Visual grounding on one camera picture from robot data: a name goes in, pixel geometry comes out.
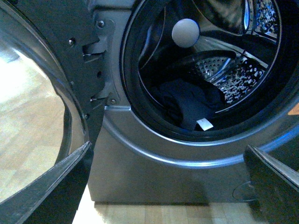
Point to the dark navy blue garment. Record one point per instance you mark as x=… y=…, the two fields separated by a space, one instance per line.
x=186 y=103

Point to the black rubber door gasket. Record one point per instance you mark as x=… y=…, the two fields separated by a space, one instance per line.
x=255 y=112

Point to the washing machine glass door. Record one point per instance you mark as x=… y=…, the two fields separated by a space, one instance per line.
x=52 y=87

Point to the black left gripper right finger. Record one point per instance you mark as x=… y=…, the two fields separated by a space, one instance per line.
x=276 y=186

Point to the grey front-load washing machine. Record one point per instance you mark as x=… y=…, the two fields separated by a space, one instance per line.
x=134 y=164

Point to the stainless steel washer drum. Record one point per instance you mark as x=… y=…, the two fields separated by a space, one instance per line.
x=238 y=44

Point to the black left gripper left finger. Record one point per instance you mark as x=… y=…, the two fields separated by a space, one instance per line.
x=54 y=197

